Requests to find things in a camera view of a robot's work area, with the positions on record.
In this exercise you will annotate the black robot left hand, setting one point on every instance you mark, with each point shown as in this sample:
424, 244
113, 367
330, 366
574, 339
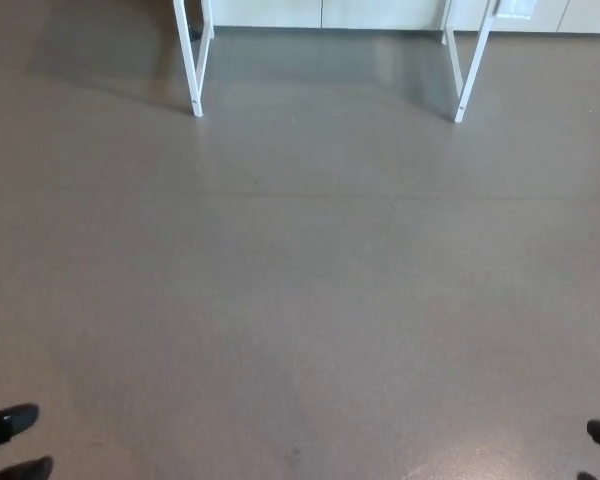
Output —
10, 422

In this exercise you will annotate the white table leg frame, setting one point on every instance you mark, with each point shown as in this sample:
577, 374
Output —
189, 60
475, 60

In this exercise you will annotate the white partition panel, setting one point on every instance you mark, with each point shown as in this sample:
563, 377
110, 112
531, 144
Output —
385, 14
267, 12

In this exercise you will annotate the black caster wheel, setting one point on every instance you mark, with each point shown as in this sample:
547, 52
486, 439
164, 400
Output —
195, 35

